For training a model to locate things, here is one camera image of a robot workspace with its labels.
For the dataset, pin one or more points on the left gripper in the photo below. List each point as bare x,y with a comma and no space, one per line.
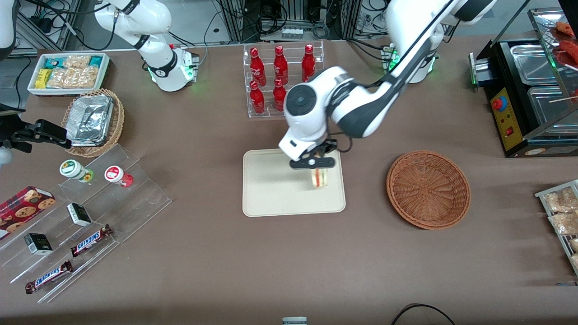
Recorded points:
328,146

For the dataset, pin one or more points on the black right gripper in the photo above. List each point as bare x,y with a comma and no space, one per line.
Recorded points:
28,132

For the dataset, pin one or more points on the triangle sandwich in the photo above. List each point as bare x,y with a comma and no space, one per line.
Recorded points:
319,178

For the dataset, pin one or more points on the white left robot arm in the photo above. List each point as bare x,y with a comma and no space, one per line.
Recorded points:
361,108

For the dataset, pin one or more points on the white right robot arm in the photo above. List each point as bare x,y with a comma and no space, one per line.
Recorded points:
167,67

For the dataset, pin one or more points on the light wicker basket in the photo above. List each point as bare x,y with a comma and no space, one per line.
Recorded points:
118,122

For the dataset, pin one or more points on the beige plastic tray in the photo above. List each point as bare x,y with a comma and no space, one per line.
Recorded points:
271,189

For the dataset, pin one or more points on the round brown wicker basket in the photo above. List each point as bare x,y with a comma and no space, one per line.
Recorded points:
429,189

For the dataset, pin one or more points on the aluminium foil container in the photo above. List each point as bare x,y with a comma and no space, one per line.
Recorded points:
90,119

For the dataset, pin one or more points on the green lidded cup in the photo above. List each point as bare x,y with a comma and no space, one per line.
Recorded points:
72,169

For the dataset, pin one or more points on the yellow snack packet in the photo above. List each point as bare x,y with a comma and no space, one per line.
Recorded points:
43,78

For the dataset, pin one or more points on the large clear cracker bag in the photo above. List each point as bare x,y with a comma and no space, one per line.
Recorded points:
74,77

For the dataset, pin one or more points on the clear acrylic bottle rack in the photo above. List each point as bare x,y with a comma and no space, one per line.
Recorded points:
266,113

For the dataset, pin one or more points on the red cola bottle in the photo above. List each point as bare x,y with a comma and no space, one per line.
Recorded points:
279,97
308,63
280,67
257,99
257,67

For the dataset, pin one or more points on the red lidded cup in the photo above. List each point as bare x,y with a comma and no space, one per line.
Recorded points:
115,174

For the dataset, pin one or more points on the teal snack packet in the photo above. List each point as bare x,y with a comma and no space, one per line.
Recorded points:
96,61
54,62

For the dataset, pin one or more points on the small clear cracker bag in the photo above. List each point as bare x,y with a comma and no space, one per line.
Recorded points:
76,61

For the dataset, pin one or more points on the red cookie box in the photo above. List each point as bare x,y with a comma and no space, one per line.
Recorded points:
22,207

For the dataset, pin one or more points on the small black box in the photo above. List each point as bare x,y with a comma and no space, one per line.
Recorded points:
79,214
38,243

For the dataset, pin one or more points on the white plastic snack bin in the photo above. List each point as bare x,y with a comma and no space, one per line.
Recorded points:
106,67

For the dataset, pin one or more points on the clear acrylic stepped display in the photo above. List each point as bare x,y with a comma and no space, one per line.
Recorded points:
135,203

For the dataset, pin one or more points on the snickers bar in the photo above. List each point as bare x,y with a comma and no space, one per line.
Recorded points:
48,276
90,240

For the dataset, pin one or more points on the white power strip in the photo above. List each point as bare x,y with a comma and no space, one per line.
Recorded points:
292,33

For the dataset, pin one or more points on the background equipment rack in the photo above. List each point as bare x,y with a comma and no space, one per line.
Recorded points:
293,11

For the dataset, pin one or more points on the grey device at table edge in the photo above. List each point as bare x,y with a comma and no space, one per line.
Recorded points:
294,321

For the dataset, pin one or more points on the black food warmer cabinet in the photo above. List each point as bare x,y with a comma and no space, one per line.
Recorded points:
510,117

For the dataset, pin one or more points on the clear fried snack bag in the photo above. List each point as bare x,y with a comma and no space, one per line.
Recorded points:
562,201
574,244
564,223
575,262

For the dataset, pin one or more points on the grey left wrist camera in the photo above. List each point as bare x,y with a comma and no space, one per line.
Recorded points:
311,163

